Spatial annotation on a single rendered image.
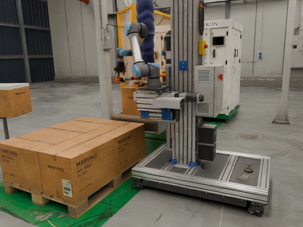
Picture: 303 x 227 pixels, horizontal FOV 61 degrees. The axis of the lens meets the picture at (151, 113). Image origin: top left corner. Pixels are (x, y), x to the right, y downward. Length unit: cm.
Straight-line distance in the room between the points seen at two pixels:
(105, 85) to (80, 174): 227
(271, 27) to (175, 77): 929
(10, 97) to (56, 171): 157
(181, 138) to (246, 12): 952
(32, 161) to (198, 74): 170
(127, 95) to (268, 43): 891
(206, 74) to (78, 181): 145
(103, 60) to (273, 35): 845
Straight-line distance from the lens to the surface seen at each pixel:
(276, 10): 1165
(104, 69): 427
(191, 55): 246
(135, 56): 242
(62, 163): 226
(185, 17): 250
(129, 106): 330
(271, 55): 1154
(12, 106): 367
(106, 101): 433
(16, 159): 276
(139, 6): 342
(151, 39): 340
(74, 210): 239
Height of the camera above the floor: 132
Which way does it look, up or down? 12 degrees down
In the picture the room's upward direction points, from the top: 2 degrees counter-clockwise
